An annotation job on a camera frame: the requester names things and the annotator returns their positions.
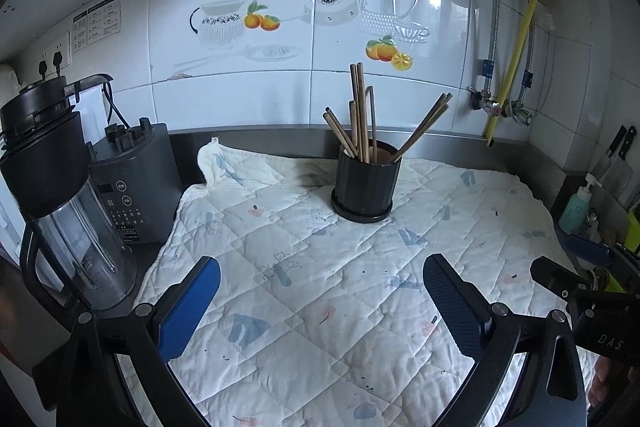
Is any kitchen cleaver knife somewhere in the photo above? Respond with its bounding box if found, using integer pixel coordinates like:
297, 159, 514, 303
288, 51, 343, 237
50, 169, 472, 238
592, 126, 638, 198

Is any white quilted cloth mat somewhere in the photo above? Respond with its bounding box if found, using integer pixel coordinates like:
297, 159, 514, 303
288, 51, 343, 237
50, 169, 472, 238
138, 142, 568, 426

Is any black blender base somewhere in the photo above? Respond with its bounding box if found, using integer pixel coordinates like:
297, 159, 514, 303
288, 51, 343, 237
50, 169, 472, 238
88, 117, 183, 244

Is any braided steel hose right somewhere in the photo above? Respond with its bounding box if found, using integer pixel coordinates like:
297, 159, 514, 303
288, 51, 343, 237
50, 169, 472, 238
516, 24, 539, 105

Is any black cylindrical utensil holder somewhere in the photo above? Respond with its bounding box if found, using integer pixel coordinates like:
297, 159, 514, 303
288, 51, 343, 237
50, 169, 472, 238
331, 141, 401, 223

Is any wall power socket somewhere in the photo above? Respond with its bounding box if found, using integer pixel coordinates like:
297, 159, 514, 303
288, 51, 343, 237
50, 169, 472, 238
38, 31, 70, 80

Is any right hand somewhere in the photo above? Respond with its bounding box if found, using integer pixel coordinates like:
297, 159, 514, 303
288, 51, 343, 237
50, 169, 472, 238
587, 357, 618, 407

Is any braided steel hose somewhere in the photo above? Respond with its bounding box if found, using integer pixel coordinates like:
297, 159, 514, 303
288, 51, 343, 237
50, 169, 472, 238
472, 0, 504, 96
516, 24, 539, 105

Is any braided steel hose left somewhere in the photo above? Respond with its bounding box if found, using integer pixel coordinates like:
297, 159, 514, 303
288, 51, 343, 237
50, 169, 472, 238
472, 0, 504, 96

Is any chrome water valve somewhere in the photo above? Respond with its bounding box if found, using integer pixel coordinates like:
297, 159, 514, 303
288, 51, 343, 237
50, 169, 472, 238
502, 100, 534, 127

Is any glass blender jar black lid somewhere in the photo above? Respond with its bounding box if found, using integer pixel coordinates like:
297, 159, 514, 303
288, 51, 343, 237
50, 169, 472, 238
1, 74, 137, 312

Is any white instruction label sticker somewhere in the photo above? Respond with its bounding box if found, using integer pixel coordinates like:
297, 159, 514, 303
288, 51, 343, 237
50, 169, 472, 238
70, 0, 122, 53

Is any yellow gas hose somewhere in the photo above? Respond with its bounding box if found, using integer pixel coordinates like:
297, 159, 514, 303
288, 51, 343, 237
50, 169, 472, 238
484, 0, 542, 148

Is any teal soap pump bottle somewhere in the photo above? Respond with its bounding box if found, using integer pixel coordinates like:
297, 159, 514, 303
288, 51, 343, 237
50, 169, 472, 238
559, 173, 602, 235

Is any red handled water valve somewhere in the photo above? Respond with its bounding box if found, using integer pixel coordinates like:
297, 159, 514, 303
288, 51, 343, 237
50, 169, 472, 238
468, 87, 501, 117

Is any black power cable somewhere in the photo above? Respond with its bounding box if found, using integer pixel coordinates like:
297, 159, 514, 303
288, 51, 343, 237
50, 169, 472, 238
102, 78, 132, 130

